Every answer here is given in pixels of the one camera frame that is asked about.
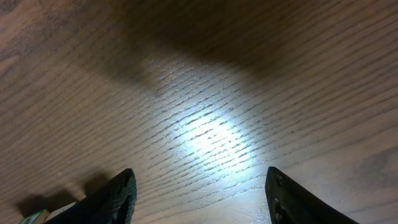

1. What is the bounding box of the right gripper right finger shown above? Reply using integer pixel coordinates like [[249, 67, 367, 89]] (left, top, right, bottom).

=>
[[265, 166, 358, 224]]

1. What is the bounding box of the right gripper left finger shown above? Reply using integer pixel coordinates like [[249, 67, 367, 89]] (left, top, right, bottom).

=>
[[47, 168, 137, 224]]

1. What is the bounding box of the white block dragonfly picture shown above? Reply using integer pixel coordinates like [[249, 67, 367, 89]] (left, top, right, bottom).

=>
[[20, 202, 78, 224]]

